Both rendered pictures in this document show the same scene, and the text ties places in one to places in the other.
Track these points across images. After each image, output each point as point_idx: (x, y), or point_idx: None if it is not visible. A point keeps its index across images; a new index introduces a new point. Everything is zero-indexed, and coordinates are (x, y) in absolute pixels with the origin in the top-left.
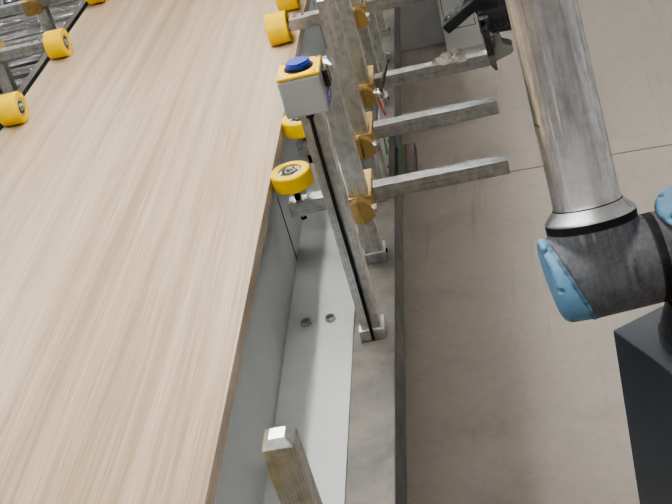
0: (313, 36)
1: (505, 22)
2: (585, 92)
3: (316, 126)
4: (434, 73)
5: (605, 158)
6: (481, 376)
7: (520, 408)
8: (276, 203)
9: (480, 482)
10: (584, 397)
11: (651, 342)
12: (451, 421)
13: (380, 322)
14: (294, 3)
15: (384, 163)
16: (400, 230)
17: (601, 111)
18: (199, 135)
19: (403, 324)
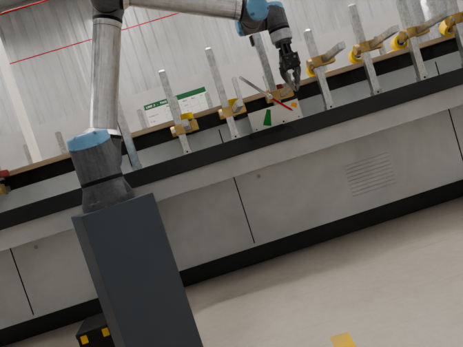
0: (406, 79)
1: (282, 65)
2: (91, 81)
3: None
4: (285, 90)
5: (91, 109)
6: (324, 262)
7: (297, 277)
8: (214, 131)
9: (246, 286)
10: (306, 288)
11: None
12: (289, 268)
13: (134, 165)
14: (352, 59)
15: (251, 127)
16: (223, 152)
17: (96, 91)
18: None
19: (161, 175)
